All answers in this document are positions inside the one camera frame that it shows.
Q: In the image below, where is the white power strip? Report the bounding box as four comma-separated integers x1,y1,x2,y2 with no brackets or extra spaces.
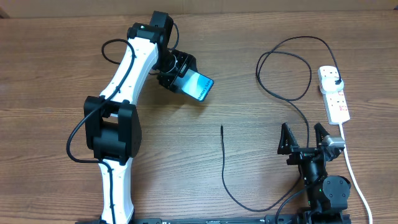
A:
317,65,350,125

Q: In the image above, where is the white charger plug adapter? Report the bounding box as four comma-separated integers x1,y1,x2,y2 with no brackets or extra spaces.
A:
320,77,345,94

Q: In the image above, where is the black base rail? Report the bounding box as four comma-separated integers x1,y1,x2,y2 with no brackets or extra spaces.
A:
75,215,352,224

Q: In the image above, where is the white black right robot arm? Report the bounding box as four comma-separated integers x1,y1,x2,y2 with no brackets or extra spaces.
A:
273,123,351,224

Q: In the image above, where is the white power strip cord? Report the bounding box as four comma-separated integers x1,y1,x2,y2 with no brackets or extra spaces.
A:
338,123,374,224

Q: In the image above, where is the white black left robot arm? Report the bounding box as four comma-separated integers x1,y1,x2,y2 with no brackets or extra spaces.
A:
83,11,214,223

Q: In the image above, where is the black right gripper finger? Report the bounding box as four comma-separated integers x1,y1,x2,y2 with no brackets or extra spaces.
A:
277,123,299,155
314,123,329,147

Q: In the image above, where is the Samsung Galaxy smartphone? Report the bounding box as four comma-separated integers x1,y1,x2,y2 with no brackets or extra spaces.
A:
177,69,214,101

